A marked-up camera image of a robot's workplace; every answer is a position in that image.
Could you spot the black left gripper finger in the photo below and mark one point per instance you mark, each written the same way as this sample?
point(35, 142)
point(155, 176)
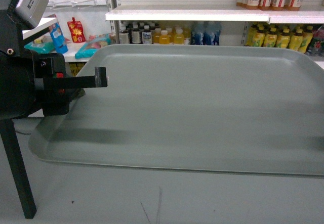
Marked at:
point(99, 79)

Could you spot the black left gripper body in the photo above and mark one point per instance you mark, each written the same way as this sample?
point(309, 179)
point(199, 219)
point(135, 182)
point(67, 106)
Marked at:
point(54, 101)

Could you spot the grey rectangular serving tray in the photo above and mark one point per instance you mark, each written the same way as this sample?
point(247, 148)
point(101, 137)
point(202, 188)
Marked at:
point(194, 108)

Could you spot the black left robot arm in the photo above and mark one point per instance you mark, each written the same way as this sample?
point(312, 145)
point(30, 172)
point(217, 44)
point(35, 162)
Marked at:
point(30, 81)

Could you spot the teal snack bag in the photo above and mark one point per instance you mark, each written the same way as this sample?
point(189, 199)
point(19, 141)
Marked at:
point(93, 45)

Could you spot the dark tea bottle left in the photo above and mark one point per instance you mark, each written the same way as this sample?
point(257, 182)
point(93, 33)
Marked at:
point(124, 37)

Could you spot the dark tea bottle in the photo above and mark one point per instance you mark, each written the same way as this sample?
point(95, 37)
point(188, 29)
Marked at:
point(124, 37)
point(147, 35)
point(136, 34)

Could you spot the black table leg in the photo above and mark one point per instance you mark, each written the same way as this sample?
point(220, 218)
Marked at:
point(16, 163)

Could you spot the dark tea bottle middle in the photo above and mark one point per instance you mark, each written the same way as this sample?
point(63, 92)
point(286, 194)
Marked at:
point(136, 34)

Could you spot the red snack pouch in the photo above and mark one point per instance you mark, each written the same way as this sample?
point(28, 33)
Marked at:
point(76, 31)

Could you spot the dark tea bottle right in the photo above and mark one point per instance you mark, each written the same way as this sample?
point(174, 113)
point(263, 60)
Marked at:
point(147, 35)

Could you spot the yellow juice bottle back left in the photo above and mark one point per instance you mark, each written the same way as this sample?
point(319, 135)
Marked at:
point(156, 35)

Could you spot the yellow juice bottle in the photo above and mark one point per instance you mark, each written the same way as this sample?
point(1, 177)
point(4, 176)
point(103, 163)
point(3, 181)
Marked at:
point(164, 37)
point(179, 37)
point(156, 35)

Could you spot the yellow juice bottle front left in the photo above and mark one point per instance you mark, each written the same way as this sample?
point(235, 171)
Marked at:
point(164, 37)

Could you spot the white upper shelf board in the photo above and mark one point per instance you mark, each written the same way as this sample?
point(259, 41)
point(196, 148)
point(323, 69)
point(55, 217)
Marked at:
point(232, 13)

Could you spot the yellow juice bottle front right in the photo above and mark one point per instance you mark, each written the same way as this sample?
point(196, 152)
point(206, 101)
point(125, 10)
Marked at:
point(179, 37)

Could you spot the white slotted shelf upright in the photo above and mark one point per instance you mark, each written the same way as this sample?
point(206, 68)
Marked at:
point(113, 22)

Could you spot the blue drink bottle left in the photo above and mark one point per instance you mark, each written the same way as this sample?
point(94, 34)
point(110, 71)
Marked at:
point(198, 33)

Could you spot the blue drink bottle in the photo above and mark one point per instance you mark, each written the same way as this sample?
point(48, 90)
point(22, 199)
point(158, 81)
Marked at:
point(198, 33)
point(212, 33)

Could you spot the blue drink bottle right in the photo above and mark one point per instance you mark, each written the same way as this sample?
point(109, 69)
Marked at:
point(212, 33)

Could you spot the yellow lemon tea bottles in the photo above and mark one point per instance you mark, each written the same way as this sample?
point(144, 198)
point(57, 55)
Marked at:
point(298, 38)

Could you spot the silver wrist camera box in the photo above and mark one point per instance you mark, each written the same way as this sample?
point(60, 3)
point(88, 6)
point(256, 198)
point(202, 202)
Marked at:
point(30, 12)

